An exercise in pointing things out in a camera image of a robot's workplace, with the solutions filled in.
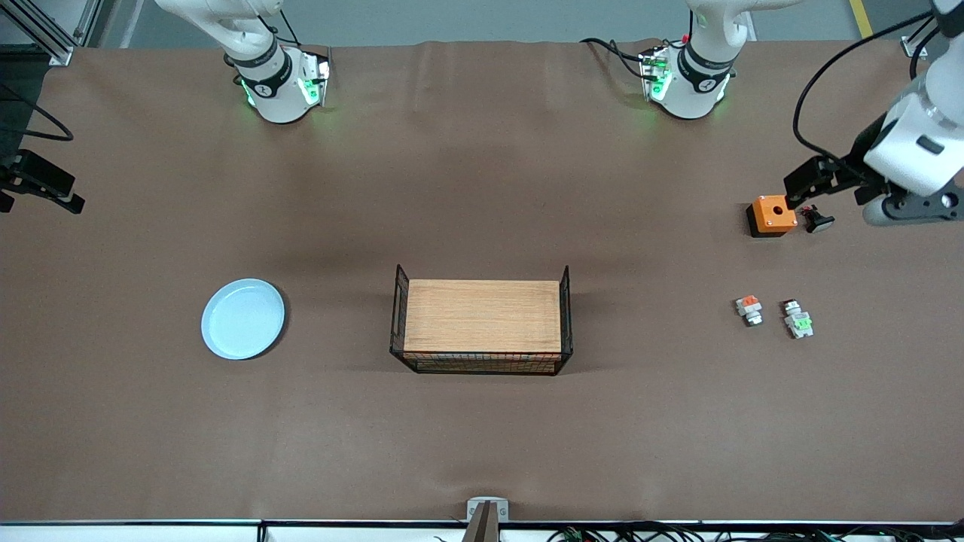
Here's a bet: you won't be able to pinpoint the black cable at arm base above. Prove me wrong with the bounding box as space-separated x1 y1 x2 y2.
580 36 648 80

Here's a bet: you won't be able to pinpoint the orange button box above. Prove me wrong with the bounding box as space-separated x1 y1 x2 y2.
746 195 799 239

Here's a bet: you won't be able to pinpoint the grey bracket with aluminium pole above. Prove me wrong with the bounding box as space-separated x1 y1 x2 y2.
463 497 511 542

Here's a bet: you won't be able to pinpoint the aluminium frame corner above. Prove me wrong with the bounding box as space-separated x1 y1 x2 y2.
0 0 102 67

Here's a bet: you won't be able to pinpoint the black wire rack wooden shelf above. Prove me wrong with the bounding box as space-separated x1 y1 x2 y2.
389 263 575 376

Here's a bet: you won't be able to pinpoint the brown table cover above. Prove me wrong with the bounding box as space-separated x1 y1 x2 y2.
0 38 964 524

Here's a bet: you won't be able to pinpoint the tangled black cables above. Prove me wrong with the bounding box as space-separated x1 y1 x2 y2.
433 519 964 542

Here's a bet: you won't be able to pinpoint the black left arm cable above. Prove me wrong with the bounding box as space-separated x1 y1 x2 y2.
792 9 938 165

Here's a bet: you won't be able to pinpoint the black push button head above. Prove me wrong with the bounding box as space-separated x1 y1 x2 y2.
800 203 837 235

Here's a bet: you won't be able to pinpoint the white table edge strip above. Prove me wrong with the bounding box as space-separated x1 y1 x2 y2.
0 519 964 542

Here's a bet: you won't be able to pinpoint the light blue plate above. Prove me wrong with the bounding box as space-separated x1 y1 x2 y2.
200 278 287 361

